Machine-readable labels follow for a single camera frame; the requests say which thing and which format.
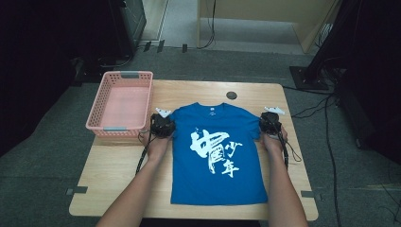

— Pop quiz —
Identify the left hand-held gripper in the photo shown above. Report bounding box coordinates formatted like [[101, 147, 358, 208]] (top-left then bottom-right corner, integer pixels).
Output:
[[148, 107, 177, 140]]

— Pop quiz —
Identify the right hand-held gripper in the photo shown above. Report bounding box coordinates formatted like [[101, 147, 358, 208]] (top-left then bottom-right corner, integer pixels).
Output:
[[258, 106, 287, 137]]

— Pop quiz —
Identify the blue printed t-shirt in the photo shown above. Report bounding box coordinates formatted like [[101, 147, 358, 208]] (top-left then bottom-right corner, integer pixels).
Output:
[[169, 101, 270, 206]]

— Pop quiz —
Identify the person's right hand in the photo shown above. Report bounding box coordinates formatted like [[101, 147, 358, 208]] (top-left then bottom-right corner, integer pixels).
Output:
[[259, 125, 289, 156]]

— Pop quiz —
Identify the person's left hand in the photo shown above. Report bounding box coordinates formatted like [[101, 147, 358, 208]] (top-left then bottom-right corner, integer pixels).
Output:
[[139, 127, 175, 165]]

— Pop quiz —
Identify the pink plastic basket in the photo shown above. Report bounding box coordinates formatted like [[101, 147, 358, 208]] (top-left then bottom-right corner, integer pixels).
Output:
[[85, 70, 154, 139]]

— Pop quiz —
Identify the grey tape strip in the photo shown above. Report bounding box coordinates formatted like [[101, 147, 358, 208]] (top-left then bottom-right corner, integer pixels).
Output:
[[64, 185, 89, 197], [300, 190, 323, 201]]

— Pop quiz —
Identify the black stand pole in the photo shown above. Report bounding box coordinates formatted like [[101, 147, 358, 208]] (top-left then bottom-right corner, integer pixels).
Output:
[[305, 0, 354, 80]]

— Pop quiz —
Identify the black cabinet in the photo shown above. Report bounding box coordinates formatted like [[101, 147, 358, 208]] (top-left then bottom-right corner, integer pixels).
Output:
[[108, 0, 148, 59]]

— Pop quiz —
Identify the dark curtain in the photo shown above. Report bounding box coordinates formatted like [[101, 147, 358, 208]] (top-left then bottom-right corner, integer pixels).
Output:
[[334, 0, 401, 166], [0, 0, 124, 158]]

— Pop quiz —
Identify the beige wooden partition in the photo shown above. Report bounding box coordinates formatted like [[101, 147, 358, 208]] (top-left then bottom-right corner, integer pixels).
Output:
[[197, 0, 343, 54]]

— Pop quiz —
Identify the right hand-held gripper cable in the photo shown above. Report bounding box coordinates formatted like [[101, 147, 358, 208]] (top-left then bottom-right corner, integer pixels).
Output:
[[270, 131, 303, 170]]

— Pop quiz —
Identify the hand-held gripper cable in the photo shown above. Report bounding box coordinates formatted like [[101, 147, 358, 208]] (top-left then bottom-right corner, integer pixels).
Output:
[[134, 130, 158, 176], [270, 131, 303, 170]]

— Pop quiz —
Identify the left hand-held gripper cable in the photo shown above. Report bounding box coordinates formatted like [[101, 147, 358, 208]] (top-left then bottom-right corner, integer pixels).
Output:
[[134, 130, 158, 176]]

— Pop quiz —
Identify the black stand base plate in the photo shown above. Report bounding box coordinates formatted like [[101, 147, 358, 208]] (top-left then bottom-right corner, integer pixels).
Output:
[[288, 65, 331, 92]]

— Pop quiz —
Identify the black floor cable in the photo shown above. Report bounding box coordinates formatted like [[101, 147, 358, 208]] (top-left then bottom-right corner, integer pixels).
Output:
[[281, 84, 344, 227]]

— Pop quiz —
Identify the hanging black cable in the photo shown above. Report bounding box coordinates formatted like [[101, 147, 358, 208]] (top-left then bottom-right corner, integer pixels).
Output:
[[196, 0, 218, 50]]

